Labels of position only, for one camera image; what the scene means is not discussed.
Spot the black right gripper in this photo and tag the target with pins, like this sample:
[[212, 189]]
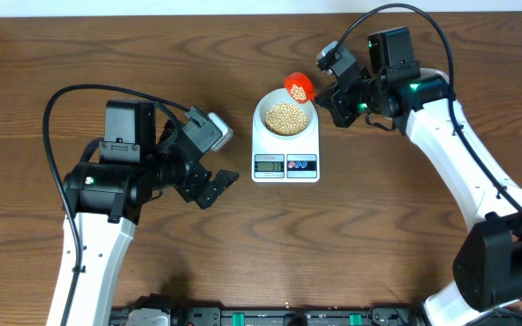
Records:
[[334, 102]]

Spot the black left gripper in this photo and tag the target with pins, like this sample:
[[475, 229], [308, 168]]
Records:
[[198, 176]]

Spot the red measuring scoop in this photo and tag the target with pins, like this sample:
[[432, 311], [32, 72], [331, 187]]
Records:
[[299, 87]]

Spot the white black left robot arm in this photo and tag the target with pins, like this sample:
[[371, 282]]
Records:
[[116, 175]]

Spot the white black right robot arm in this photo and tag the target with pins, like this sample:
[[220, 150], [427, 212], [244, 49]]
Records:
[[420, 105]]

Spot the soybeans in bowl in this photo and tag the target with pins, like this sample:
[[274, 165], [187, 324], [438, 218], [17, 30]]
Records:
[[286, 119]]

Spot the grey round bowl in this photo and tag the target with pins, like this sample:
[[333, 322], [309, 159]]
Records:
[[279, 96]]

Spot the white digital kitchen scale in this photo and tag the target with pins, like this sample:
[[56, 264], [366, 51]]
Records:
[[295, 160]]

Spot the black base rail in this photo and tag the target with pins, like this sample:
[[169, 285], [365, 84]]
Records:
[[156, 309]]

